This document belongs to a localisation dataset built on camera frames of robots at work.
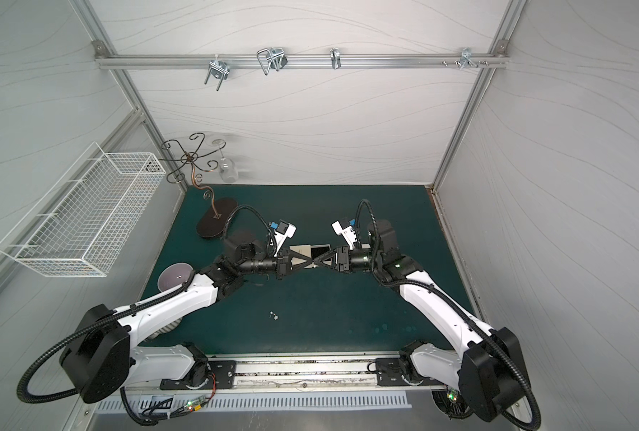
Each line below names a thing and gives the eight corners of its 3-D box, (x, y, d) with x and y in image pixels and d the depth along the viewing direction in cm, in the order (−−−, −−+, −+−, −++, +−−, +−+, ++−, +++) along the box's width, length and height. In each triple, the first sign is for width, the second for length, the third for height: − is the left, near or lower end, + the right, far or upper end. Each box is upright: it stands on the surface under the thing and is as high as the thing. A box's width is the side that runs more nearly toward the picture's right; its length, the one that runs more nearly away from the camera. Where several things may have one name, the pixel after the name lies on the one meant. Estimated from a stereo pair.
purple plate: (168, 295, 91) (157, 285, 85) (164, 280, 95) (154, 270, 89) (198, 280, 95) (190, 270, 89) (193, 267, 98) (185, 256, 93)
